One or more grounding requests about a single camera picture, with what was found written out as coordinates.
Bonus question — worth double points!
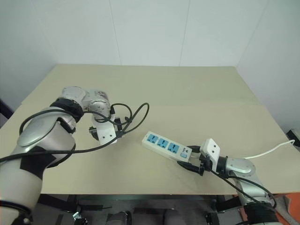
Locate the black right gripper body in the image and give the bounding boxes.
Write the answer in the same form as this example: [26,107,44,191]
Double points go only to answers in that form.
[197,152,213,176]

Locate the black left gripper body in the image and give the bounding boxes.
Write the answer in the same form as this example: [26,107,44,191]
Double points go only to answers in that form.
[89,126,99,141]

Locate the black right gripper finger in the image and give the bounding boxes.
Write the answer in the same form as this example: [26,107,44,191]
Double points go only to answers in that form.
[177,161,203,175]
[187,145,202,156]

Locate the white power strip blue sockets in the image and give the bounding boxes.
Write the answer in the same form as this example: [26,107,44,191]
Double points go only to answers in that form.
[142,131,193,164]

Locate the dark rounded shape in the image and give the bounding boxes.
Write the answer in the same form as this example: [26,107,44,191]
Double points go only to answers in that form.
[106,210,132,225]

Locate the dark purple object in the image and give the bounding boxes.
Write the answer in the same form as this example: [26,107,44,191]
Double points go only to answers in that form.
[0,98,14,128]

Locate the black box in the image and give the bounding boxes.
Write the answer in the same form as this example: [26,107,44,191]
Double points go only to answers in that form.
[286,128,300,148]

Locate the orange object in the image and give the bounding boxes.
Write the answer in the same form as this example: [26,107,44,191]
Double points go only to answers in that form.
[273,193,300,225]

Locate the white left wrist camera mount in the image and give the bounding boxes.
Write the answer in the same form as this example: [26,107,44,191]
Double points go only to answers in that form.
[91,112,118,146]

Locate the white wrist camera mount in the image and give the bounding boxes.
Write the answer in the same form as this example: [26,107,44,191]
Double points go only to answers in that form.
[91,112,118,146]
[199,138,221,171]

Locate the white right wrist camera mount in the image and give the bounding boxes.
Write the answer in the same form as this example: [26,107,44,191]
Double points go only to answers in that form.
[199,138,221,171]

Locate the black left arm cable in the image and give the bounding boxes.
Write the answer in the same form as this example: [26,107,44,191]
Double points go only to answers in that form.
[0,102,150,164]

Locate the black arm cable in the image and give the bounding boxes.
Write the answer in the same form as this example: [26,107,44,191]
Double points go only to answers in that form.
[207,168,278,210]
[0,102,150,164]

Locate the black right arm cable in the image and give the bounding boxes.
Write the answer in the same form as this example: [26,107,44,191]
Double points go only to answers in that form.
[207,168,278,210]

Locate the white power strip cable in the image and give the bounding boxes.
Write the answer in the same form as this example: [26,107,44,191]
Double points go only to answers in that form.
[242,139,296,161]

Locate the black table frame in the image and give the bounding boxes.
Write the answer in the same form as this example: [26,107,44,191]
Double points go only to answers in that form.
[35,187,242,214]

